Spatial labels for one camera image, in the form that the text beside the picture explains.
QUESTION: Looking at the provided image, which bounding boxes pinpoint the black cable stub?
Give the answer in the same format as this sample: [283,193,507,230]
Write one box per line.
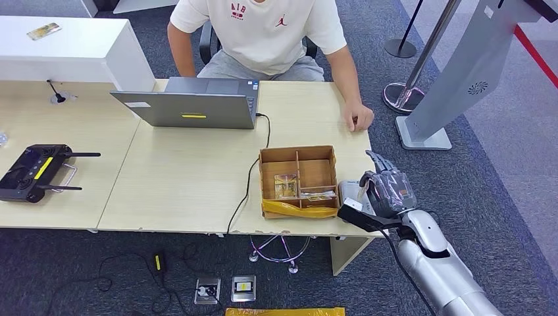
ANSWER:
[46,79,67,104]

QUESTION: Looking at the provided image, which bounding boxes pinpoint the landscape printed card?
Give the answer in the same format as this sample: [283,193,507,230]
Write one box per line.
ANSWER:
[26,22,63,41]

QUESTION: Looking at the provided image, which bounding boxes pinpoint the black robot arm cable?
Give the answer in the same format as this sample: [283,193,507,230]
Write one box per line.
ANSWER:
[378,226,438,316]

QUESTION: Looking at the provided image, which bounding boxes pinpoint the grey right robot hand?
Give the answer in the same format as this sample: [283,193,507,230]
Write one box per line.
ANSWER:
[359,150,418,219]

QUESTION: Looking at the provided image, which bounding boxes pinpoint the black floor cable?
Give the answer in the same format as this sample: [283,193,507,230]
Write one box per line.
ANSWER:
[43,244,228,316]

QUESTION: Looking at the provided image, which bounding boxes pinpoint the grey laptop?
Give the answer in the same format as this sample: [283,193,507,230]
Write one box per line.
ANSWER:
[109,76,261,130]

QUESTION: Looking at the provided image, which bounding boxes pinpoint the white furniture panel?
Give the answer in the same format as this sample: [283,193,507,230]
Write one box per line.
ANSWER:
[112,0,180,14]

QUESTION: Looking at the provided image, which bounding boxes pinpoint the stack of cards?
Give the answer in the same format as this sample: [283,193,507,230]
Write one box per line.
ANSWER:
[299,190,338,202]

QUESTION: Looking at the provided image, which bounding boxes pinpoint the silver kiosk stand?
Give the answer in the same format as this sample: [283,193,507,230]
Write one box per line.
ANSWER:
[395,0,558,151]

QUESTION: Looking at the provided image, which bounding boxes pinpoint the chrome stanchion post with base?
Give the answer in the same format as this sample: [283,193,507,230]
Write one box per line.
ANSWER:
[382,0,462,115]

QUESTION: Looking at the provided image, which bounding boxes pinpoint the white counter block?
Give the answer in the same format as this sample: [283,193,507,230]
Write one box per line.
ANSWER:
[0,15,157,93]

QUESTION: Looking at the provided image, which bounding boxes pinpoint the black laptop power cable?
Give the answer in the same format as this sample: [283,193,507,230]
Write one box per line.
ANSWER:
[226,112,272,236]

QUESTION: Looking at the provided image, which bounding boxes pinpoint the black stanchion post with base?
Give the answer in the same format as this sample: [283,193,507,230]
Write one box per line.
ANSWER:
[383,0,424,59]

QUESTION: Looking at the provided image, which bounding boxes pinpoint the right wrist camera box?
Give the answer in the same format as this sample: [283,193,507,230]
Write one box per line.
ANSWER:
[336,197,402,233]

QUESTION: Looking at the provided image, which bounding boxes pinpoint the wooden divided box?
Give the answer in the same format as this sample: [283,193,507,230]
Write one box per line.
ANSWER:
[258,145,340,220]

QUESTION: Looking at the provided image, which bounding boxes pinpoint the person's left hand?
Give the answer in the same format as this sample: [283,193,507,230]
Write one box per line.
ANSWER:
[343,99,375,132]

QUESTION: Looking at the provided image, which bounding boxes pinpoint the autumn landscape room key card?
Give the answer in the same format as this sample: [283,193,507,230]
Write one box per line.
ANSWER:
[273,173,299,201]

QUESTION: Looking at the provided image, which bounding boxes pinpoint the grey card reader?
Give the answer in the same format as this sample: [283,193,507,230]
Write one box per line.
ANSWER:
[338,179,371,215]

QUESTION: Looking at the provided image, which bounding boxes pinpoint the yellow plastic bag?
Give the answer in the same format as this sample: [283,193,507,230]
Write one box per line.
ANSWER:
[225,307,346,316]

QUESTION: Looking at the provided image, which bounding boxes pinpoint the black remote controller with antennas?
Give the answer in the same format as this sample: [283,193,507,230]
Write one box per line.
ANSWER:
[0,144,102,204]

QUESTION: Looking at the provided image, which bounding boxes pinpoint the beige desk leg panel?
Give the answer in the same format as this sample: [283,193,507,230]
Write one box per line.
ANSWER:
[329,236,375,277]

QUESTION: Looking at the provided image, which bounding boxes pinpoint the chrome chair base legs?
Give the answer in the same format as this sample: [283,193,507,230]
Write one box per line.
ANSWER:
[248,234,313,275]

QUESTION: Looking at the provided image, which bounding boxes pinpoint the metal floor socket with plug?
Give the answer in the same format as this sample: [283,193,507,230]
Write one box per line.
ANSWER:
[193,278,222,305]

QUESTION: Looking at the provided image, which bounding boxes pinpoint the person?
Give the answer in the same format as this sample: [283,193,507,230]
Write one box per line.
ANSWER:
[166,0,375,132]

